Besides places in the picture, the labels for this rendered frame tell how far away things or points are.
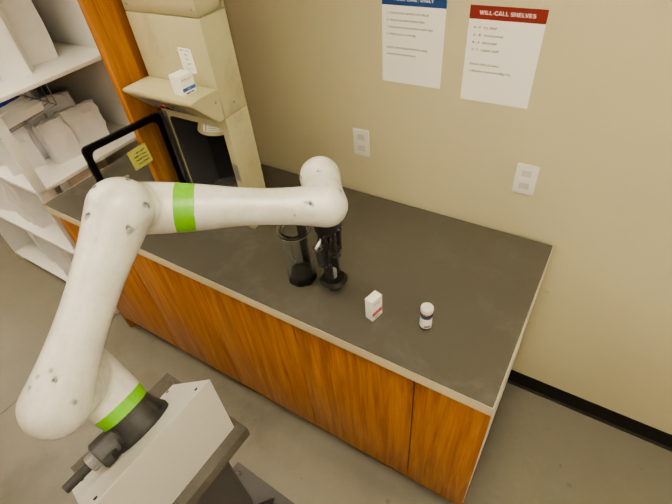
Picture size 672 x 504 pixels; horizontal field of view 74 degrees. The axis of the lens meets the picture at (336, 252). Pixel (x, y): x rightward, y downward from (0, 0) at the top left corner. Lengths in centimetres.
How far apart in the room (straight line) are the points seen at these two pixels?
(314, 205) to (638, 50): 91
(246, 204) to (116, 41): 87
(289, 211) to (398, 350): 55
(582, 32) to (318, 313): 108
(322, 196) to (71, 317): 57
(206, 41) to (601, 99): 113
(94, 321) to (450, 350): 92
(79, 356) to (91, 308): 9
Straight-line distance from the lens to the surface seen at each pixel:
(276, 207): 105
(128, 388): 117
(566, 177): 162
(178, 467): 119
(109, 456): 119
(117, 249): 92
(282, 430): 231
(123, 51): 176
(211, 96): 150
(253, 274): 161
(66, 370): 99
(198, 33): 148
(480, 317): 145
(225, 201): 105
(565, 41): 146
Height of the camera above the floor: 205
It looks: 43 degrees down
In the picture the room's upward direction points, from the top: 6 degrees counter-clockwise
